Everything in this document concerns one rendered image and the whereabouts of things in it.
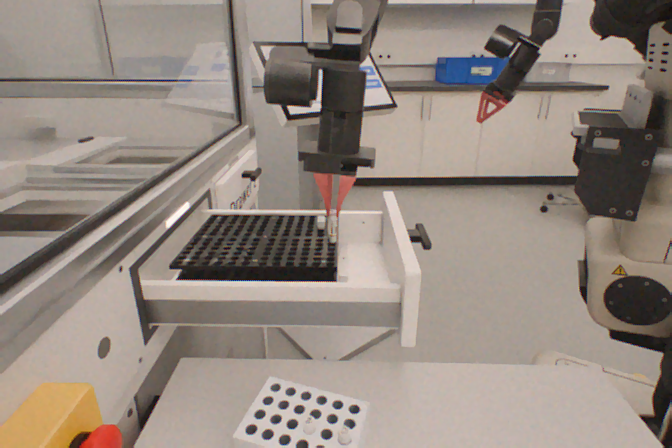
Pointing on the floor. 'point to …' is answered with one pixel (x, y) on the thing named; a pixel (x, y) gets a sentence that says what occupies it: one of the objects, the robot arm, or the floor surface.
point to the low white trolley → (409, 403)
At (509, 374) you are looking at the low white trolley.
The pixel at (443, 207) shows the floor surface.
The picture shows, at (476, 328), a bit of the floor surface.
